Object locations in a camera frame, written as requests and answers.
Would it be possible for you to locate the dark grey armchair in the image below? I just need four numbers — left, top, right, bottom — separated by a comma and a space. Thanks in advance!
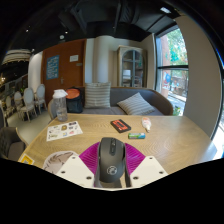
0, 126, 26, 162

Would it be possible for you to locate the black computer mouse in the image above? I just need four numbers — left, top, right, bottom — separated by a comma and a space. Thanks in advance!
97, 136, 127, 184

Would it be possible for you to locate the arched glass-door cabinet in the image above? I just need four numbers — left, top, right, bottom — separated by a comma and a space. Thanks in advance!
116, 45, 149, 89

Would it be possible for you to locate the group of white chairs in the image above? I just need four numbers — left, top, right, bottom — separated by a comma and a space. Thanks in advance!
3, 83, 48, 123

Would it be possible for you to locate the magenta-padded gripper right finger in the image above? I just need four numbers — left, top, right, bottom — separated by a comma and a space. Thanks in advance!
123, 142, 169, 188

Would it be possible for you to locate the white printed paper sheet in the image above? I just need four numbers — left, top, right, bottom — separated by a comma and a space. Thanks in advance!
45, 120, 84, 142

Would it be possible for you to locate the blue poster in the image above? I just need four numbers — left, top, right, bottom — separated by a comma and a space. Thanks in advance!
46, 54, 60, 81

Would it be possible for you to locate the grey curved sofa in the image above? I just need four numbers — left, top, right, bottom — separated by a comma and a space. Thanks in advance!
47, 86, 174, 119

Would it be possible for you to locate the brown wooden door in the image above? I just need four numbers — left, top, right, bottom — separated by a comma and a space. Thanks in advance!
41, 38, 88, 106

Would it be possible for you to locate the upright striped cushion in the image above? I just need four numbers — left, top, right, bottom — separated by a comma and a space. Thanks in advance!
83, 82, 112, 109

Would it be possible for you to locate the clear plastic drink bottle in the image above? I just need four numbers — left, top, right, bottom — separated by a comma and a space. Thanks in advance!
52, 88, 69, 122

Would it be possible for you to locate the flat-lying striped cushion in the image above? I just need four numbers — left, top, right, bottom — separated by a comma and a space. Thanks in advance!
116, 92, 157, 116

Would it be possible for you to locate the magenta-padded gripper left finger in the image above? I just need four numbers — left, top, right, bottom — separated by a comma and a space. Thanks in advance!
55, 141, 101, 188

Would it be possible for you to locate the small white squeeze bottle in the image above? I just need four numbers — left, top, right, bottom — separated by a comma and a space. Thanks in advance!
140, 116, 152, 133

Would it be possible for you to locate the small green pack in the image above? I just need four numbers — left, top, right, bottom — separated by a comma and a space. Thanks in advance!
127, 132, 147, 140

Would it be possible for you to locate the yellow sticker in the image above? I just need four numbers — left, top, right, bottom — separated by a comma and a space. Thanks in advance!
18, 153, 35, 166

